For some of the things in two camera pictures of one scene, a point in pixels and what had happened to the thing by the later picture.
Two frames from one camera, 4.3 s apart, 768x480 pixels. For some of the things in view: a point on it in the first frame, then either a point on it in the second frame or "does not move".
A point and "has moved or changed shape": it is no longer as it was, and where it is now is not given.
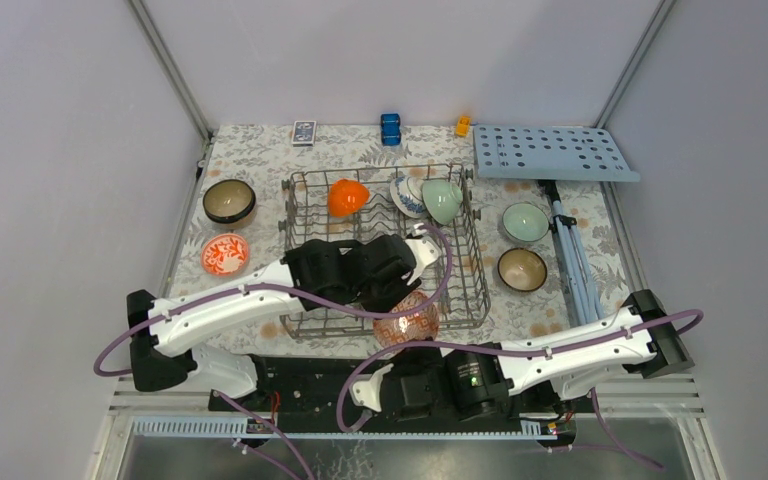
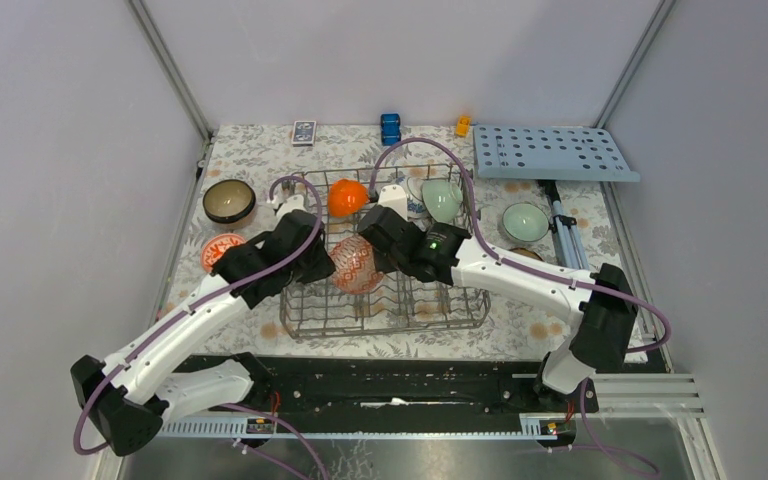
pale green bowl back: x=442 y=200 does not move
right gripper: x=395 y=366 to x=382 y=265
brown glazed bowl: x=228 y=200 does not move
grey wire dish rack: x=358 y=204 does not move
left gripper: x=403 y=286 to x=324 y=268
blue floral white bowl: x=408 y=195 does not move
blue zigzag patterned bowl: x=417 y=326 has moved or changed shape
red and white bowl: x=224 y=254 does not move
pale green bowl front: x=525 y=222 does not move
